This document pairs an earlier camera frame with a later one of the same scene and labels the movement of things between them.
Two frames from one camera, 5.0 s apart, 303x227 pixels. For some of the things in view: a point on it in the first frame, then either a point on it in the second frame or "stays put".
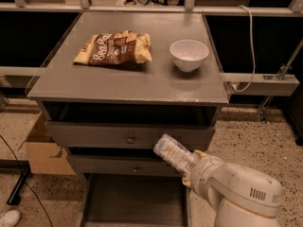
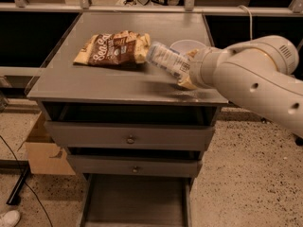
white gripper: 202,173 → 199,67
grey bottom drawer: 135,200 stays put
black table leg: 16,165 stays put
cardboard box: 44,156 stays put
